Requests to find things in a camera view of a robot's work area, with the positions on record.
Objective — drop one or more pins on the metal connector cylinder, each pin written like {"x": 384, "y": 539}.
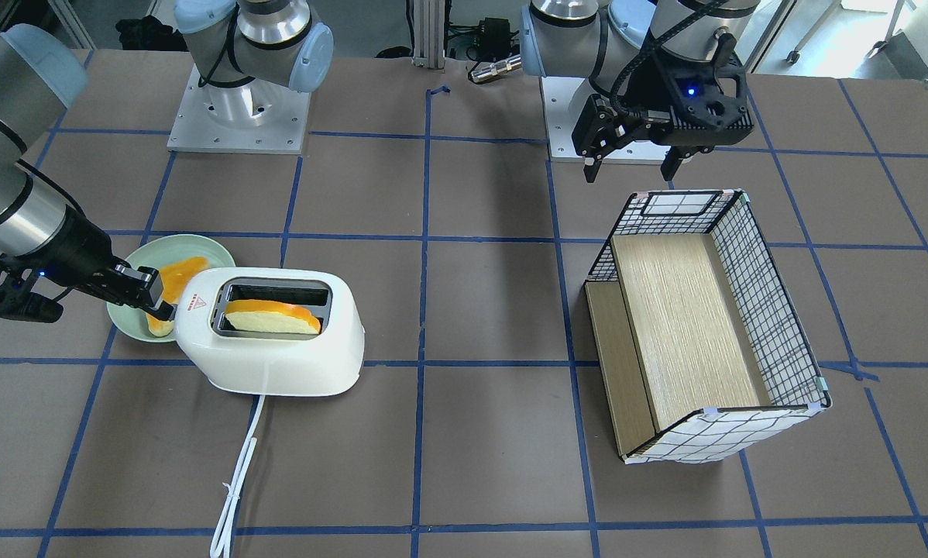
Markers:
{"x": 485, "y": 72}

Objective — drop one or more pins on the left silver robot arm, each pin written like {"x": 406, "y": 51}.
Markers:
{"x": 603, "y": 44}

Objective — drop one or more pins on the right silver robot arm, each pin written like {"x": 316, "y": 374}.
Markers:
{"x": 43, "y": 230}

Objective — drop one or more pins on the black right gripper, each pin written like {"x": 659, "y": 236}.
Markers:
{"x": 77, "y": 250}

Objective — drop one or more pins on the aluminium frame post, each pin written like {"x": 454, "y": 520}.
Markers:
{"x": 429, "y": 25}

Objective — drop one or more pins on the light green plate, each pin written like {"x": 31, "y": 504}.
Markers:
{"x": 178, "y": 258}

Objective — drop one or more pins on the grid-pattern wire basket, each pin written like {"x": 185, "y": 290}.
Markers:
{"x": 701, "y": 349}

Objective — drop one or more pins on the black cloth bundle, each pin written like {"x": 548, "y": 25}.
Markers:
{"x": 149, "y": 33}

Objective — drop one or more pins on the white toaster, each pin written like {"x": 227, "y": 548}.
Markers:
{"x": 281, "y": 364}

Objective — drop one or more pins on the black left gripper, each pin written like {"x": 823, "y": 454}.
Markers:
{"x": 660, "y": 93}

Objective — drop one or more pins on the bread slice in toaster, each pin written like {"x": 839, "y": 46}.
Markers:
{"x": 254, "y": 315}

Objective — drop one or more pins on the bread slice on plate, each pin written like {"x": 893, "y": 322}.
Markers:
{"x": 175, "y": 278}

